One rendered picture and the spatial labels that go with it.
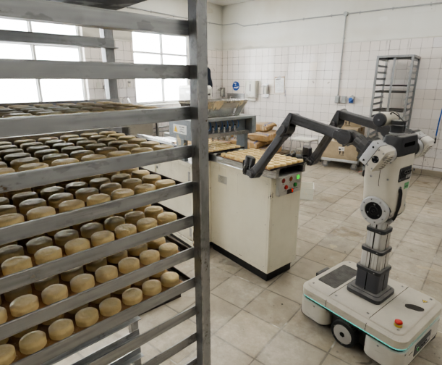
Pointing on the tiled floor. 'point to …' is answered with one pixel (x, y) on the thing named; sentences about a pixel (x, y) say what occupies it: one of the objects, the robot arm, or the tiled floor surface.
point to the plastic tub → (307, 190)
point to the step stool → (303, 141)
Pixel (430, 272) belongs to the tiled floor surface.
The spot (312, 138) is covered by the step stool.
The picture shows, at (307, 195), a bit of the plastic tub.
